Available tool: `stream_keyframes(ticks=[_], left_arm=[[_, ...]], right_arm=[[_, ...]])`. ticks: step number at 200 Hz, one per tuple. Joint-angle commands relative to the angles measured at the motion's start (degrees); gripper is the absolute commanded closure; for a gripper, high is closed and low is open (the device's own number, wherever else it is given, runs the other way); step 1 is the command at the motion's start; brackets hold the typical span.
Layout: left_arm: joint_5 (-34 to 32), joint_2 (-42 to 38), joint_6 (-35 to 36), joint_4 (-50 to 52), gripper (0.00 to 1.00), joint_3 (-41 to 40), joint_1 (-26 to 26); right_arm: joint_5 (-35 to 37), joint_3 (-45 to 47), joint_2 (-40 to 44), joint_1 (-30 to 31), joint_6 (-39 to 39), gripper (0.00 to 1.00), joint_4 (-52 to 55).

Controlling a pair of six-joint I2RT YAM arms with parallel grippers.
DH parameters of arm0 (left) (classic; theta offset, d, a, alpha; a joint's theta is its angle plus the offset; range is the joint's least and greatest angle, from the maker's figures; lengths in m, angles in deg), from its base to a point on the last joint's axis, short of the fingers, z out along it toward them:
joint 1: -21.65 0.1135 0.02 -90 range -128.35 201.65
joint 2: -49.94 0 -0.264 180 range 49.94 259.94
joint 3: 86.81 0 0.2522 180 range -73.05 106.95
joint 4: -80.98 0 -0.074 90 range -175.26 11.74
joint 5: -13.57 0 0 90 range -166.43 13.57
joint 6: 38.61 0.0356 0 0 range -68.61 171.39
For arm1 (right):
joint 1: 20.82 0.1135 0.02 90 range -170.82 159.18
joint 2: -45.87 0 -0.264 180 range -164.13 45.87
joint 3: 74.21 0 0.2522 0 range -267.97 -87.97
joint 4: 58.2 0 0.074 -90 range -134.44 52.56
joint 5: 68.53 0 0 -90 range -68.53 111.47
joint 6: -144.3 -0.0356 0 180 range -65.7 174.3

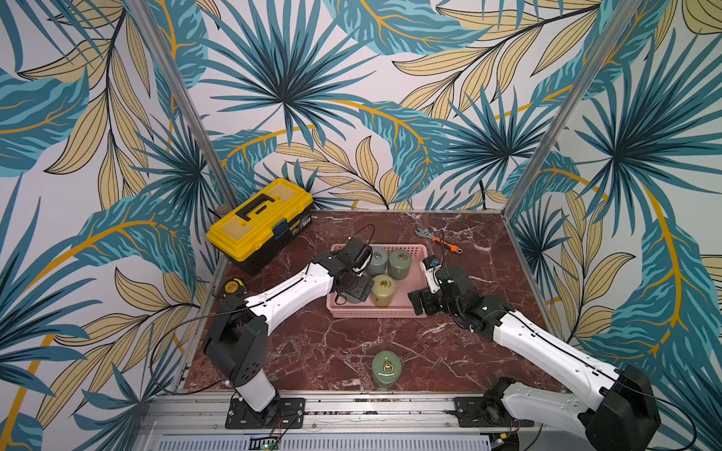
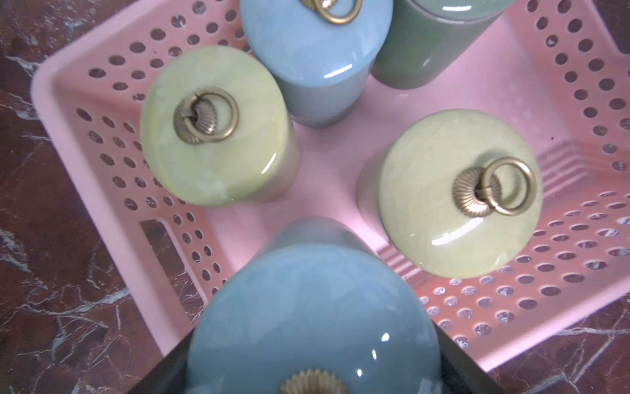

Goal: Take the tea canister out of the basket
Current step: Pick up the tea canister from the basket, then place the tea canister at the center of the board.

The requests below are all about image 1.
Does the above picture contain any blue-grey tea canister back middle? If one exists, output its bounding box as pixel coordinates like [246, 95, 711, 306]
[366, 246, 388, 277]

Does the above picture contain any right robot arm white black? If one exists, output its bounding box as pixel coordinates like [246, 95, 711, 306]
[408, 257, 661, 450]

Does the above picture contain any green tea canister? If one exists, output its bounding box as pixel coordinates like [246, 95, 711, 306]
[372, 351, 403, 389]
[387, 249, 413, 280]

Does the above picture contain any aluminium corner post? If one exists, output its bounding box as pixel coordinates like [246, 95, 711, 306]
[127, 0, 239, 208]
[502, 0, 641, 223]

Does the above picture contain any yellow black toolbox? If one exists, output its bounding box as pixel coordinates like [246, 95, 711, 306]
[207, 179, 313, 275]

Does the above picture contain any aluminium front rail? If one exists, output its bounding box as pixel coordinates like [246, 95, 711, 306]
[131, 391, 591, 450]

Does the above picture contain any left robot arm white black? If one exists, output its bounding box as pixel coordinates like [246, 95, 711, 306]
[203, 238, 374, 415]

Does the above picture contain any olive tea canister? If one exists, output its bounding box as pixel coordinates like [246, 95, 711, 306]
[372, 274, 396, 308]

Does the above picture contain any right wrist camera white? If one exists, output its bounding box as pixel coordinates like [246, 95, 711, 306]
[419, 256, 441, 294]

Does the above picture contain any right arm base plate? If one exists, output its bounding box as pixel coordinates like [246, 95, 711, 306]
[450, 397, 535, 431]

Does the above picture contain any orange handled adjustable wrench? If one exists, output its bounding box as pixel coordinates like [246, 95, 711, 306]
[416, 229, 463, 255]

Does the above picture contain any yellow black tape measure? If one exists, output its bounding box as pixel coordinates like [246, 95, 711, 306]
[223, 277, 247, 297]

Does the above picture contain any left aluminium corner post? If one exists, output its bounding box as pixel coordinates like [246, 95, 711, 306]
[127, 0, 239, 208]

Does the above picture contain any pink plastic basket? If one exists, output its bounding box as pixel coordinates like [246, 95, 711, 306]
[325, 244, 429, 319]

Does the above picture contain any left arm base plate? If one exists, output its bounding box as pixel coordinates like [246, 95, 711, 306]
[225, 398, 306, 431]

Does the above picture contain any right aluminium corner post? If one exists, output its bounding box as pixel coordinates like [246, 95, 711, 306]
[502, 0, 641, 223]

